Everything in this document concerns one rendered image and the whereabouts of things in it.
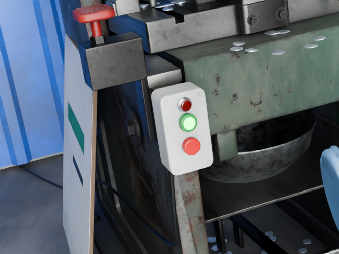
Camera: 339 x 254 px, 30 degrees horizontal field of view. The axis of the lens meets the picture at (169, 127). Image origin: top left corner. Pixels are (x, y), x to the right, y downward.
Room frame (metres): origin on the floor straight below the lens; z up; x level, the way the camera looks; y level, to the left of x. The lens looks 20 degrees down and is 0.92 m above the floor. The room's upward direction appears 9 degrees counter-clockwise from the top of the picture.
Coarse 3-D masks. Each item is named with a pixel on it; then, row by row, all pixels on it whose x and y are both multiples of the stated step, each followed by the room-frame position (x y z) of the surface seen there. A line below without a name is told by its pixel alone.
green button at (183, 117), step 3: (183, 114) 0.92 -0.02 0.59; (186, 114) 0.92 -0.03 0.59; (189, 114) 0.92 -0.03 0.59; (192, 114) 0.92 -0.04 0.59; (180, 117) 0.92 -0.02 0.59; (183, 117) 0.91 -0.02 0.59; (186, 117) 0.91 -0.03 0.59; (192, 117) 0.92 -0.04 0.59; (195, 117) 0.92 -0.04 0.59; (180, 120) 0.92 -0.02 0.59; (183, 120) 0.91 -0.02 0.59; (195, 120) 0.92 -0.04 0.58; (180, 123) 0.91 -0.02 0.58; (183, 123) 0.91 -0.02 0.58; (195, 123) 0.92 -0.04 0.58; (180, 126) 0.92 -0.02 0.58; (183, 126) 0.91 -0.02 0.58; (195, 126) 0.92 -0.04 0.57; (183, 129) 0.91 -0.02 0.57; (186, 129) 0.91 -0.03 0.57; (192, 129) 0.92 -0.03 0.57
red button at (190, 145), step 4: (184, 140) 0.92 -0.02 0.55; (188, 140) 0.91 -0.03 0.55; (192, 140) 0.92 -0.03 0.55; (196, 140) 0.92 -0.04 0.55; (184, 144) 0.91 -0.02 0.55; (188, 144) 0.91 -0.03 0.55; (192, 144) 0.92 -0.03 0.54; (196, 144) 0.92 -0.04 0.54; (184, 148) 0.91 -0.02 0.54; (188, 148) 0.91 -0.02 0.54; (192, 148) 0.91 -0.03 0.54; (196, 148) 0.92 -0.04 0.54; (188, 152) 0.91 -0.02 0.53; (192, 152) 0.91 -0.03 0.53; (196, 152) 0.92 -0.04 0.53
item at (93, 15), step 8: (80, 8) 1.04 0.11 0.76; (88, 8) 1.02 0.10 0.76; (96, 8) 1.01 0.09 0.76; (104, 8) 0.99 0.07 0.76; (112, 8) 1.00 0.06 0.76; (80, 16) 0.98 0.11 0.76; (88, 16) 0.98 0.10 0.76; (96, 16) 0.98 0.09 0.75; (104, 16) 0.98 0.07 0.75; (112, 16) 0.99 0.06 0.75; (96, 24) 1.01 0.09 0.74; (96, 32) 1.01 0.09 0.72
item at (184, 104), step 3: (180, 99) 0.92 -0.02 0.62; (183, 99) 0.92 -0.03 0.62; (186, 99) 0.92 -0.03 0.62; (189, 99) 0.93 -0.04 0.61; (180, 102) 0.92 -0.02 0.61; (183, 102) 0.92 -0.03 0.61; (186, 102) 0.92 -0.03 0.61; (189, 102) 0.92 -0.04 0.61; (177, 105) 0.92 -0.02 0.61; (180, 105) 0.92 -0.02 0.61; (183, 105) 0.92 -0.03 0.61; (186, 105) 0.92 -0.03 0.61; (189, 105) 0.92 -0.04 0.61; (180, 108) 0.92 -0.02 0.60; (183, 108) 0.92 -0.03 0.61; (186, 108) 0.92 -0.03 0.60; (189, 108) 0.92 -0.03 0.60; (183, 111) 0.92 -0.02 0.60; (186, 111) 0.92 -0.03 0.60
